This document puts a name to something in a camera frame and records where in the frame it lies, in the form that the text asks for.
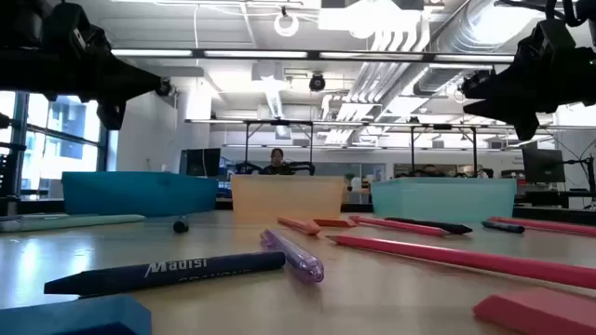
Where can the black computer monitor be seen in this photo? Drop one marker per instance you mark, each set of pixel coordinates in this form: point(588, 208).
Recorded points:
point(542, 165)

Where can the black ceiling dome camera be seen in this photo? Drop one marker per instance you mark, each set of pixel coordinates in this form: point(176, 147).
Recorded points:
point(475, 83)
point(317, 83)
point(163, 87)

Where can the orange translucent plastic bin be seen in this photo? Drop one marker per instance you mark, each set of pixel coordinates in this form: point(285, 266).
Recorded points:
point(288, 197)

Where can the pink pencil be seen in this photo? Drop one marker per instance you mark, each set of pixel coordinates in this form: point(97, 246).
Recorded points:
point(300, 225)
point(549, 225)
point(465, 258)
point(400, 225)

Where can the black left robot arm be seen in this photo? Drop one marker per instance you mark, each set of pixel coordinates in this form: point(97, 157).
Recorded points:
point(18, 70)

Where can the black window frame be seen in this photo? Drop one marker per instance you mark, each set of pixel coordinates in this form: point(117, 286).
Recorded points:
point(103, 153)

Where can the pink eraser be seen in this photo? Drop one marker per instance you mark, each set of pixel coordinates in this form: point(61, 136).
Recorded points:
point(535, 312)

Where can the long ceiling light bar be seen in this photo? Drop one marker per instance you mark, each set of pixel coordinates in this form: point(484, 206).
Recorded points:
point(316, 55)

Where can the silver ceiling duct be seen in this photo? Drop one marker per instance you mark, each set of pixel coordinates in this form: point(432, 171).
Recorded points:
point(465, 28)

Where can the black click pen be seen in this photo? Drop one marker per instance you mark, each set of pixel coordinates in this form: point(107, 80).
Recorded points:
point(442, 226)

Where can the black background robot arms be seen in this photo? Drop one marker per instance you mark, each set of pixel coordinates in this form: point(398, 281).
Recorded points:
point(302, 166)

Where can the dark blue Madisi crayon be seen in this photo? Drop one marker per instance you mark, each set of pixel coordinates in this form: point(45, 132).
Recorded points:
point(163, 274)

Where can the blue eraser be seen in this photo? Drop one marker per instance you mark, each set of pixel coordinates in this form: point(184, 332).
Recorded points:
point(70, 316)

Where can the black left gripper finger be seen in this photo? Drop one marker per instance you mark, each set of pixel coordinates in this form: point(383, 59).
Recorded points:
point(130, 72)
point(125, 90)

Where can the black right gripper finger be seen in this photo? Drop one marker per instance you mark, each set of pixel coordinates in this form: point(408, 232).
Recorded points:
point(498, 111)
point(505, 88)

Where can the light green pen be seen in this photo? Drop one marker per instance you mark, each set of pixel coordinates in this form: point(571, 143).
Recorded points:
point(70, 222)

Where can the person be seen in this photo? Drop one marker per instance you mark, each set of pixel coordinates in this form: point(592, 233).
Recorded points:
point(277, 160)
point(429, 170)

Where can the blue plastic bin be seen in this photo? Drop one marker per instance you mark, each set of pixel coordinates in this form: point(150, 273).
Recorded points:
point(139, 193)

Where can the small background potted plant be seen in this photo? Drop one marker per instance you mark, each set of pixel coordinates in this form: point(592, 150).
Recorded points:
point(349, 177)

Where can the purple translucent pen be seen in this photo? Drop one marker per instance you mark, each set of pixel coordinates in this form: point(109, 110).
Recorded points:
point(298, 258)

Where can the orange-red eraser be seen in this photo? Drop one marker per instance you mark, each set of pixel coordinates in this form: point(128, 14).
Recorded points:
point(335, 223)

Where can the black round knob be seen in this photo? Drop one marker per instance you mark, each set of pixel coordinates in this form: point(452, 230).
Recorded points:
point(181, 226)

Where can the teal translucent plastic bin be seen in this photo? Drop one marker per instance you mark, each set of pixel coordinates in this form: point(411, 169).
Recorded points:
point(442, 200)

